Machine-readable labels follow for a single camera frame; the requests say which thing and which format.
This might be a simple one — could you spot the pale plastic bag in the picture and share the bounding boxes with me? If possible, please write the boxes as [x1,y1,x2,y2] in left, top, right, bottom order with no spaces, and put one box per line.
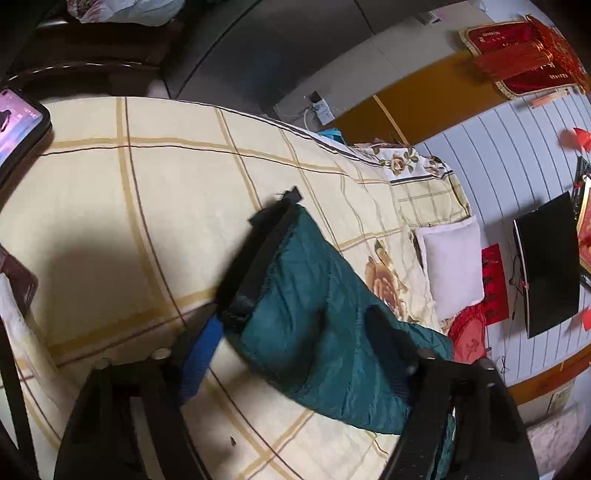
[65,0,186,27]

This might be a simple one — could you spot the red wall poster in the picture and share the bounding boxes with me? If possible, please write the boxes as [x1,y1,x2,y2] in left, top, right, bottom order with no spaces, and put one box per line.
[480,244,509,326]

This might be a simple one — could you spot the dark green padded jacket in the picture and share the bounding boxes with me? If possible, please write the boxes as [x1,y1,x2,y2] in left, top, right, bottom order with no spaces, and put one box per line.
[216,186,458,480]

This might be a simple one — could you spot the cream plaid floral bedsheet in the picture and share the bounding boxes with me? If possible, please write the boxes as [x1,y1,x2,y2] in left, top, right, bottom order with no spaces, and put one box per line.
[0,96,472,480]

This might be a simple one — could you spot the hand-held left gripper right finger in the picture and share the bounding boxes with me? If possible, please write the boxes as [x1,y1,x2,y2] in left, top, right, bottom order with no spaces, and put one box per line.
[364,305,539,480]

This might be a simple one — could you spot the pale pink floral cloth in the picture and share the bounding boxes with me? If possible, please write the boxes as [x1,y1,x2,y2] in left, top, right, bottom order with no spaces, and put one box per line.
[526,405,583,476]

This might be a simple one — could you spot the red paper wall decoration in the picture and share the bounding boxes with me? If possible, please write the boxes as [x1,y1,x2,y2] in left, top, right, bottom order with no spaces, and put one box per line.
[560,127,591,154]

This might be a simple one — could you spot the floral folded quilt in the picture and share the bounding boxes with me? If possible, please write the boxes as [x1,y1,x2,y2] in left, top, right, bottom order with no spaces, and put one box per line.
[355,142,457,186]

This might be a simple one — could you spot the dark wooden chair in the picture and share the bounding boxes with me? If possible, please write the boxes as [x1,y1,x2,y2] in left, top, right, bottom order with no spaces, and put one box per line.
[9,0,186,99]

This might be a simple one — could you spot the brown leather object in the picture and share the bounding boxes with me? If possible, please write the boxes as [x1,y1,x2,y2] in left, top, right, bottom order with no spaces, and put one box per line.
[0,244,40,317]

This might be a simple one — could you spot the smartphone with lit screen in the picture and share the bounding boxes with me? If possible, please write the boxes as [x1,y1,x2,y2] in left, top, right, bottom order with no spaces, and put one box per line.
[0,85,51,185]

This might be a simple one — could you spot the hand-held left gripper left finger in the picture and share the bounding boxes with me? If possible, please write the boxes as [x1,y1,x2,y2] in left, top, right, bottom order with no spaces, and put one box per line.
[53,316,225,480]

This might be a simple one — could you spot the black television cable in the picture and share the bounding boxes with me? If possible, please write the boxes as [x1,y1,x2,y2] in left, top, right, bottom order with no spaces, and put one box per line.
[507,256,528,320]

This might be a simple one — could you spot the white pillow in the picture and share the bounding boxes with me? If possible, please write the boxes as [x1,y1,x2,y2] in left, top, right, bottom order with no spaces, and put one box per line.
[414,215,485,321]

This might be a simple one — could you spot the black flat television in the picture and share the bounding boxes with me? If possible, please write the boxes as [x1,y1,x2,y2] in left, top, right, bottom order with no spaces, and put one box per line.
[512,191,581,340]

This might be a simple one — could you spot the red heart-shaped cushion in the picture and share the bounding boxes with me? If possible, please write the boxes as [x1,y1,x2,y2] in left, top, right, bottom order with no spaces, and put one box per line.
[447,305,491,366]

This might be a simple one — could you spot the black metal pole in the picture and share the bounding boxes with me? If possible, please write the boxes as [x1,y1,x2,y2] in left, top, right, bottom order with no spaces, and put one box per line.
[0,318,34,462]

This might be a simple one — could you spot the red banner with gold fringe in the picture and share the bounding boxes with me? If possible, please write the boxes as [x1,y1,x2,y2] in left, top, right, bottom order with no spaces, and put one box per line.
[458,21,591,100]

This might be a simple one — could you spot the red tassel knot decoration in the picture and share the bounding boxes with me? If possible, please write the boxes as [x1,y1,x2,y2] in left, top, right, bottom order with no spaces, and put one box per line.
[473,14,591,93]

